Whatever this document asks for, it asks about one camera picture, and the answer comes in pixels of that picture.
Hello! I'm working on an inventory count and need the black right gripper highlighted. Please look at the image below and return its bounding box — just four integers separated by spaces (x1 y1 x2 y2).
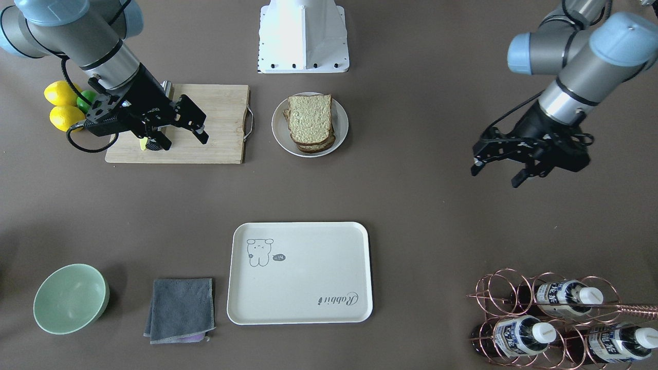
84 65 209 151

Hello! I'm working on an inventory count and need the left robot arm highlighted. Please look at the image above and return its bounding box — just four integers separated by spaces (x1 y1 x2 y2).
471 1 657 188

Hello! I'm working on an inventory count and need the metal cylinder muddler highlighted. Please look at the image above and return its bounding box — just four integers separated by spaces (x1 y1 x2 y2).
161 80 173 105

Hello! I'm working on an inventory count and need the tea bottle one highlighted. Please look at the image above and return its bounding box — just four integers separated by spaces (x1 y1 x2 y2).
469 314 557 359

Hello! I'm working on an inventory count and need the grey folded cloth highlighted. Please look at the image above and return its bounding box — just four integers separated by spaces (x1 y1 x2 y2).
143 277 216 345

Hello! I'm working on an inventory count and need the yellow lemon front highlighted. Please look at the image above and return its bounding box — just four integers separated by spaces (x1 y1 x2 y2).
49 105 85 133

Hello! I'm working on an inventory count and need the wooden cutting board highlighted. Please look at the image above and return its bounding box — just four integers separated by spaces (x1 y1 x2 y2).
105 84 250 164

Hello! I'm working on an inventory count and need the yellow lemon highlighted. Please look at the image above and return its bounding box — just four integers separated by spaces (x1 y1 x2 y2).
49 105 85 133
43 80 78 107

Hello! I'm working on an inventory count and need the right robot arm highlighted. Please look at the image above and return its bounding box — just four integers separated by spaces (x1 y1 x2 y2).
2 1 209 150

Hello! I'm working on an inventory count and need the copper wire bottle rack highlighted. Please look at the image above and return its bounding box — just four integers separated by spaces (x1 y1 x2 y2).
468 268 656 369

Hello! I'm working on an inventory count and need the tea bottle three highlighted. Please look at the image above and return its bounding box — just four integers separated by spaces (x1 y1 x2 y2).
564 322 657 365

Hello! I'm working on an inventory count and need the bread slice with egg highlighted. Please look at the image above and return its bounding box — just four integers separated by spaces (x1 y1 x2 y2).
283 108 336 154

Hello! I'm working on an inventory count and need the yellow lemon back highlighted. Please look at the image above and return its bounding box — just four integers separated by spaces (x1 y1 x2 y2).
43 80 78 107

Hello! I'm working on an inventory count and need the yellow plastic knife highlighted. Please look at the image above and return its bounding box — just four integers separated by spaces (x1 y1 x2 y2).
139 137 151 152

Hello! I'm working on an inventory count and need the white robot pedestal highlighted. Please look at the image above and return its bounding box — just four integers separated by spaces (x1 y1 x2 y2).
257 1 350 73

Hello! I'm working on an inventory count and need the tea bottle two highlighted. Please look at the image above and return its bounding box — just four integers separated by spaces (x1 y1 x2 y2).
510 280 604 318

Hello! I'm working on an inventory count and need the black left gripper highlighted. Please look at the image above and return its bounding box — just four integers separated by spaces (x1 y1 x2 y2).
470 101 592 188

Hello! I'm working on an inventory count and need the cream rabbit tray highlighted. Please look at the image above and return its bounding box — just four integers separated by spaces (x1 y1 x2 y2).
226 221 373 325

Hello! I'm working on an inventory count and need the green bowl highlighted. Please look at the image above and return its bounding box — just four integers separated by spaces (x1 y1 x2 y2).
33 263 110 335

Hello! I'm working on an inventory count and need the green lime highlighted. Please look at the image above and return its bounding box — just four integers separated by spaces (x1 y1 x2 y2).
76 89 97 114

